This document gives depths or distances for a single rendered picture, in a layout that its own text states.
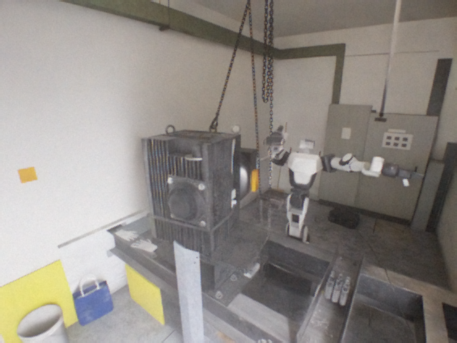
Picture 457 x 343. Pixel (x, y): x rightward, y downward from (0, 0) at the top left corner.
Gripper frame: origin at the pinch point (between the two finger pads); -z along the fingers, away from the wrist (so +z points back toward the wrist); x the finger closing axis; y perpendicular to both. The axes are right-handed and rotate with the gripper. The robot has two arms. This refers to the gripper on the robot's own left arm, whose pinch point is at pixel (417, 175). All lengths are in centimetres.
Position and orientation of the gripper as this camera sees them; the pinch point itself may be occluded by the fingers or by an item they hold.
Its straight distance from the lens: 173.7
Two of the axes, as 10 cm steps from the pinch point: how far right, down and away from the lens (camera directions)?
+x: 7.0, -0.6, 7.2
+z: -7.1, -2.3, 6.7
